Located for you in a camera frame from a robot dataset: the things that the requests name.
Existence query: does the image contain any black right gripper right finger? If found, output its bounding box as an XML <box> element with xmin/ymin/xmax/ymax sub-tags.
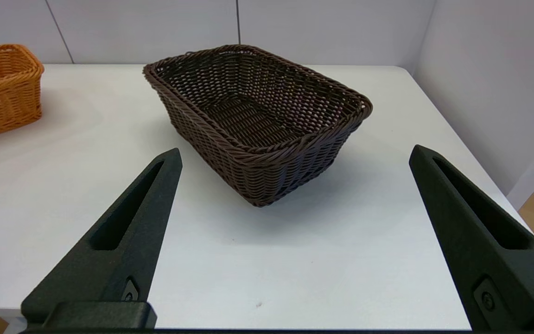
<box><xmin>409</xmin><ymin>145</ymin><xmax>534</xmax><ymax>331</ymax></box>

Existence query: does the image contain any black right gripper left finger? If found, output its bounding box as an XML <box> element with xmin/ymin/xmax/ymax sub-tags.
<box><xmin>21</xmin><ymin>148</ymin><xmax>183</xmax><ymax>324</ymax></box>

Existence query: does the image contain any dark brown wicker basket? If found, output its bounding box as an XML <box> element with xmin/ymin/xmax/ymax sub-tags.
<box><xmin>143</xmin><ymin>44</ymin><xmax>373</xmax><ymax>207</ymax></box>

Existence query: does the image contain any orange wicker basket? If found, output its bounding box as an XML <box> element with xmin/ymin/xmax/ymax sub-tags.
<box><xmin>0</xmin><ymin>44</ymin><xmax>45</xmax><ymax>141</ymax></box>

